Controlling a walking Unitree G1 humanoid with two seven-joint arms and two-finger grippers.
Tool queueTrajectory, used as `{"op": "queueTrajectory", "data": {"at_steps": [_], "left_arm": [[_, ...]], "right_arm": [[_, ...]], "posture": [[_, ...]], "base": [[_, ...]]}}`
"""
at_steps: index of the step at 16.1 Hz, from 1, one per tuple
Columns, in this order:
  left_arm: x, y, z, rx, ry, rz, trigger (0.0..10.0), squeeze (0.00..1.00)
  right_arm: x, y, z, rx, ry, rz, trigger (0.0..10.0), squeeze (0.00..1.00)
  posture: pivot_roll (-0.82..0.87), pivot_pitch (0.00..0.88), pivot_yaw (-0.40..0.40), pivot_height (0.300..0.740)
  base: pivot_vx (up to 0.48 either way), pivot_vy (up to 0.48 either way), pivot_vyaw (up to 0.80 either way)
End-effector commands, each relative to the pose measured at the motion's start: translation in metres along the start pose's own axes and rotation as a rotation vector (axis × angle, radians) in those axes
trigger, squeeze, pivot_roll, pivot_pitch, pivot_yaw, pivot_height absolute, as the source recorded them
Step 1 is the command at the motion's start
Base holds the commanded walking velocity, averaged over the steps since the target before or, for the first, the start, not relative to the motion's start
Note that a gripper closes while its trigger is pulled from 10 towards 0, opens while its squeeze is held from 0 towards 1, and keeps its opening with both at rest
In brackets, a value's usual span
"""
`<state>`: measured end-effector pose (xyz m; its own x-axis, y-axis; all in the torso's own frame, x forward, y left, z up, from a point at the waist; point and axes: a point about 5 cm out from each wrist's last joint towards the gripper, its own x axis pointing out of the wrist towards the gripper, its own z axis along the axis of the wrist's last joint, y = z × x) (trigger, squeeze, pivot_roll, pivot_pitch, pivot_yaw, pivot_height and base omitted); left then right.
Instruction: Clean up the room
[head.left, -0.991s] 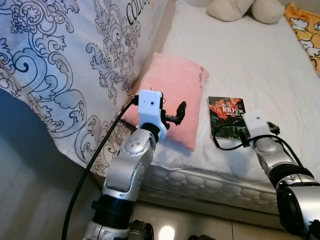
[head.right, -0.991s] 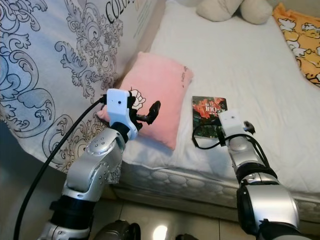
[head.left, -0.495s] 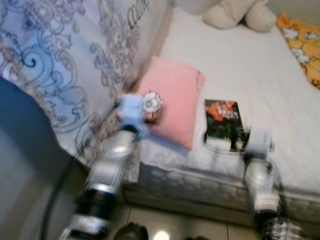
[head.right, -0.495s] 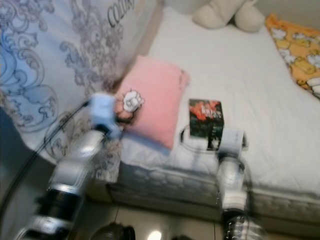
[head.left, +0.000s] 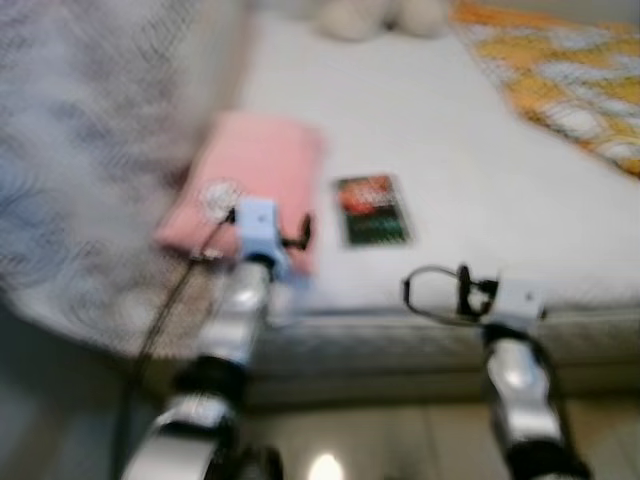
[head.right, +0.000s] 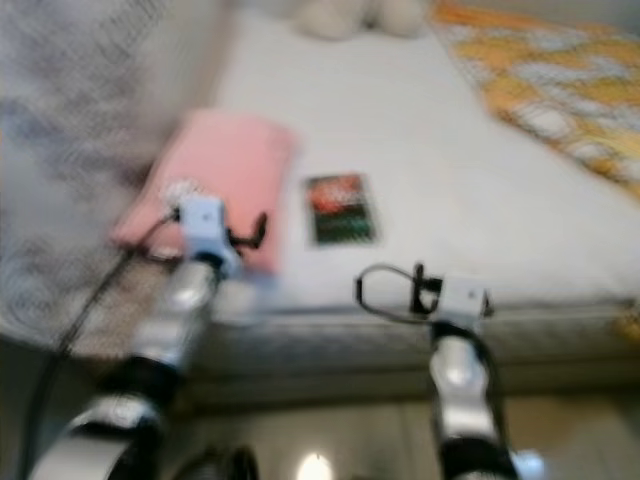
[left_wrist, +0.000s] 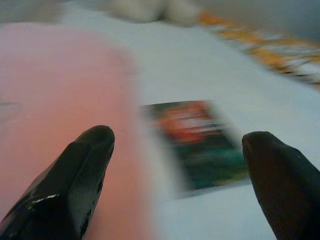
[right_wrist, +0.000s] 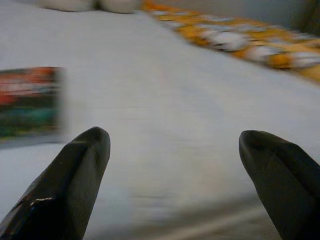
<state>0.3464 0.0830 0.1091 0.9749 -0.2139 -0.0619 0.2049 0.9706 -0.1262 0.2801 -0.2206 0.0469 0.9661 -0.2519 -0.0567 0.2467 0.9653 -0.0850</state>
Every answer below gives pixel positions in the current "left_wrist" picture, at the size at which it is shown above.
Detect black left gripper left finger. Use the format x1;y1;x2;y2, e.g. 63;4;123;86
0;124;116;240

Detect yellow cartoon print duvet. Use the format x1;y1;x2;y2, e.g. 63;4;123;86
197;12;320;91

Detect white quilted mattress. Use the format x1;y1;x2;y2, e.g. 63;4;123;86
59;4;320;240

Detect pink pillow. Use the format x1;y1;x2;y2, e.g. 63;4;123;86
0;23;161;240

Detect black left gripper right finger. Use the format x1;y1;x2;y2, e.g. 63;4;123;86
241;131;320;240

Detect cream plush toy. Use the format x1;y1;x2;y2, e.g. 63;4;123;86
104;0;201;26

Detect dark book with red cover art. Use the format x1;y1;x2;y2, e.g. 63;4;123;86
139;99;251;200

